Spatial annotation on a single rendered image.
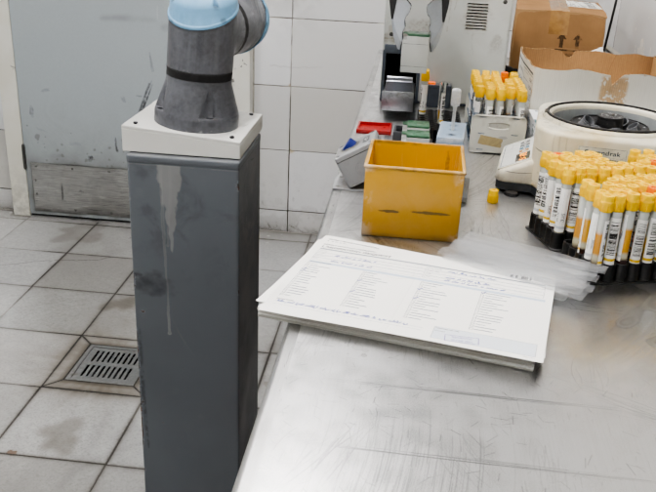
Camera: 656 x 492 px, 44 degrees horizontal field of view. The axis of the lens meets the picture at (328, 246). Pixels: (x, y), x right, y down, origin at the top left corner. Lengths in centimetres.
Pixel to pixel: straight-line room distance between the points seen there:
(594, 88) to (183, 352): 92
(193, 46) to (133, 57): 192
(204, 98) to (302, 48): 182
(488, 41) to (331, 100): 147
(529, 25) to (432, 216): 123
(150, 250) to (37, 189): 217
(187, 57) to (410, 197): 52
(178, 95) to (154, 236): 26
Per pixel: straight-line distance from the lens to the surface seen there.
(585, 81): 162
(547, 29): 227
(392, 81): 178
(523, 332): 87
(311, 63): 325
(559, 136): 128
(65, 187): 360
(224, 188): 144
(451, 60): 189
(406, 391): 78
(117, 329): 272
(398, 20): 149
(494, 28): 188
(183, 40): 144
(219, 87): 146
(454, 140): 124
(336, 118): 328
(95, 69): 341
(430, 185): 109
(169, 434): 171
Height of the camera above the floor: 129
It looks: 23 degrees down
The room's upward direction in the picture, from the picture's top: 3 degrees clockwise
